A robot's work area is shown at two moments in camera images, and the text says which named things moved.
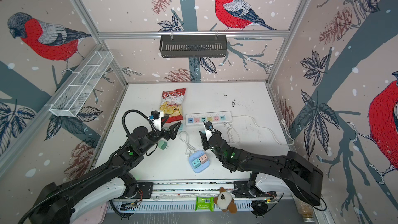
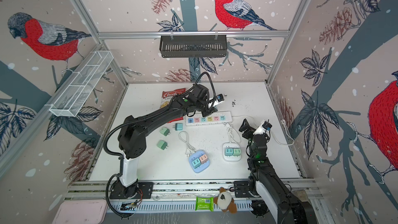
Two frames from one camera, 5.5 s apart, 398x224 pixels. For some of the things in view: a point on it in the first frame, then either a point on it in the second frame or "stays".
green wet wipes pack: x=204 y=203 stays
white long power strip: x=196 y=119 stays
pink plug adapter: x=203 y=158 stays
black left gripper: x=171 y=134 to x=210 y=111
